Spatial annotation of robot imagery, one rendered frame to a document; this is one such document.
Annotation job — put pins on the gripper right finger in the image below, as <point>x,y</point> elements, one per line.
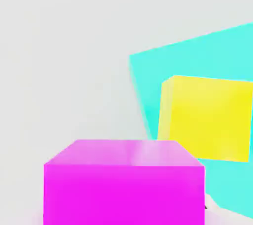
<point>211,212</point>

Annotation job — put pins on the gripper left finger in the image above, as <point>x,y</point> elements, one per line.
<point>36,218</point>

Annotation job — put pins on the small magenta cube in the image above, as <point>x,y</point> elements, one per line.
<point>124,193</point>

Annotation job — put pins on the small yellow cube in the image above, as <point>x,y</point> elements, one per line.
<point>209,118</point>

